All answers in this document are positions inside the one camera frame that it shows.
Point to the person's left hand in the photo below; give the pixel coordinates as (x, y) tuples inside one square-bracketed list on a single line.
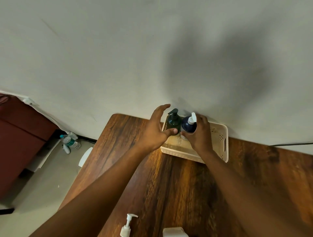
[(150, 135)]

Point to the person's right hand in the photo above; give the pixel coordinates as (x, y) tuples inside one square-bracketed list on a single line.
[(201, 139)]

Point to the person's left thumb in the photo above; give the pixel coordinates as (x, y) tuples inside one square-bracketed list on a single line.
[(170, 132)]

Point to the person's right thumb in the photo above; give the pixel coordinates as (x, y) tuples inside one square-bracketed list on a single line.
[(185, 134)]

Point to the dark blue pump bottle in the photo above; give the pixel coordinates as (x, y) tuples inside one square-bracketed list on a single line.
[(187, 126)]

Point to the person's left forearm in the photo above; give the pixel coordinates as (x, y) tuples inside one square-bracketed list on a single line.
[(97, 195)]

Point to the person's right forearm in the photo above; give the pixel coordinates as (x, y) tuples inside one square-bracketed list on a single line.
[(247, 195)]

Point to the dark green pump bottle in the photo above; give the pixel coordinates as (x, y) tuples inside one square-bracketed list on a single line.
[(173, 120)]

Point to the white plastic basket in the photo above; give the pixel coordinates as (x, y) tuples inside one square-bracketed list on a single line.
[(220, 141)]

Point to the white rounded seat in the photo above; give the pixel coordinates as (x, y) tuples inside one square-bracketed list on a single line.
[(85, 156)]

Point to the white container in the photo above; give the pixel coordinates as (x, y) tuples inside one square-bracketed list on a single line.
[(174, 232)]

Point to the clear plastic water bottle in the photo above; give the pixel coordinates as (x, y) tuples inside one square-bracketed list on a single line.
[(69, 141)]

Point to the small white bottle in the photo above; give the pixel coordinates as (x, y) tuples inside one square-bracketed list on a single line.
[(66, 149)]

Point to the white pump bottle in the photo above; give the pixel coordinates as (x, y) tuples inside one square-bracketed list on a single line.
[(126, 228)]

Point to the white floor board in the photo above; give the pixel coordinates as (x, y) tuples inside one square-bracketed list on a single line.
[(41, 156)]

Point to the dark red cabinet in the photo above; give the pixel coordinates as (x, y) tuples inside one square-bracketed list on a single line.
[(19, 141)]

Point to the black flat object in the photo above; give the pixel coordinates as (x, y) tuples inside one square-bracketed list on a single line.
[(6, 211)]

